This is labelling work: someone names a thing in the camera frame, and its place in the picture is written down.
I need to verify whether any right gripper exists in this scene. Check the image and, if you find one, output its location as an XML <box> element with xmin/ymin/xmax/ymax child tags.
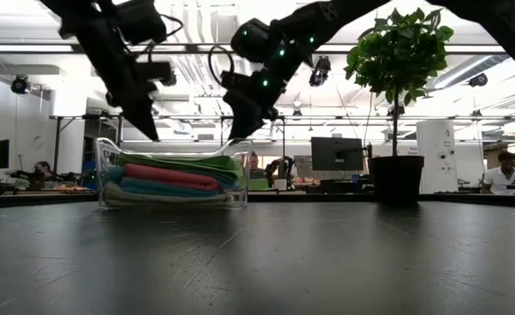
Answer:
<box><xmin>220</xmin><ymin>47</ymin><xmax>303</xmax><ymax>141</ymax></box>

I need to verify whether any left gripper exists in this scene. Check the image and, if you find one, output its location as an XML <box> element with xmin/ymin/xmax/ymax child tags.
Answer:
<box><xmin>93</xmin><ymin>47</ymin><xmax>160</xmax><ymax>143</ymax></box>

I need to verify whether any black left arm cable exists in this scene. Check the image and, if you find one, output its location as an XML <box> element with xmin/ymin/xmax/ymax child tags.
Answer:
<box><xmin>145</xmin><ymin>12</ymin><xmax>184</xmax><ymax>50</ymax></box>

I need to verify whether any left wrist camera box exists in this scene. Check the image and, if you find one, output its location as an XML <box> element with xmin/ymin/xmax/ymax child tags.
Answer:
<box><xmin>137</xmin><ymin>60</ymin><xmax>178</xmax><ymax>88</ymax></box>

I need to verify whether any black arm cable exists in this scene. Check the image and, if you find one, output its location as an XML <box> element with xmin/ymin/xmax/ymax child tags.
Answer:
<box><xmin>145</xmin><ymin>12</ymin><xmax>184</xmax><ymax>50</ymax></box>
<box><xmin>208</xmin><ymin>45</ymin><xmax>236</xmax><ymax>87</ymax></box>

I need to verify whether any black background rig frame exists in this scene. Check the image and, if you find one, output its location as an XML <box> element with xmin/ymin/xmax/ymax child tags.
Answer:
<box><xmin>49</xmin><ymin>114</ymin><xmax>287</xmax><ymax>185</ymax></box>

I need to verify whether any person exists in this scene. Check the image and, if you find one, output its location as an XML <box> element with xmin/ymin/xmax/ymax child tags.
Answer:
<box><xmin>248</xmin><ymin>151</ymin><xmax>271</xmax><ymax>192</ymax></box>
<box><xmin>480</xmin><ymin>151</ymin><xmax>515</xmax><ymax>195</ymax></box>
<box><xmin>30</xmin><ymin>160</ymin><xmax>60</xmax><ymax>181</ymax></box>

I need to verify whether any pink microfiber towel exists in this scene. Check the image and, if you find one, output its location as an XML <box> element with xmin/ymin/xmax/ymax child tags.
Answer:
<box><xmin>123</xmin><ymin>164</ymin><xmax>222</xmax><ymax>192</ymax></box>

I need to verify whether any light blue microfiber towel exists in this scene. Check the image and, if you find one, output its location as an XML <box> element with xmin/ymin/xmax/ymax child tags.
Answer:
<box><xmin>107</xmin><ymin>164</ymin><xmax>242</xmax><ymax>190</ymax></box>

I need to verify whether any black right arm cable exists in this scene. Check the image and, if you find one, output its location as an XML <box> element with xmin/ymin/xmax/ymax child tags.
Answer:
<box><xmin>208</xmin><ymin>45</ymin><xmax>236</xmax><ymax>87</ymax></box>

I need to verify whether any black plant pot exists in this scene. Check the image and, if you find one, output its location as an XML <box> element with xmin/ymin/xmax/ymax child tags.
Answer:
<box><xmin>367</xmin><ymin>155</ymin><xmax>425</xmax><ymax>205</ymax></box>

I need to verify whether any clear plastic bin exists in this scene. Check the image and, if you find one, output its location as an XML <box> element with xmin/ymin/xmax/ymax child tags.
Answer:
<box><xmin>95</xmin><ymin>137</ymin><xmax>254</xmax><ymax>209</ymax></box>

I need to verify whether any green microfiber towel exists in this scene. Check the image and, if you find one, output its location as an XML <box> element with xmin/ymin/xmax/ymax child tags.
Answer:
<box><xmin>116</xmin><ymin>152</ymin><xmax>245</xmax><ymax>183</ymax></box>

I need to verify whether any green leafy plant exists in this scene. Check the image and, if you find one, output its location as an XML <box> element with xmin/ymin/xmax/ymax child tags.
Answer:
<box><xmin>343</xmin><ymin>8</ymin><xmax>455</xmax><ymax>158</ymax></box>

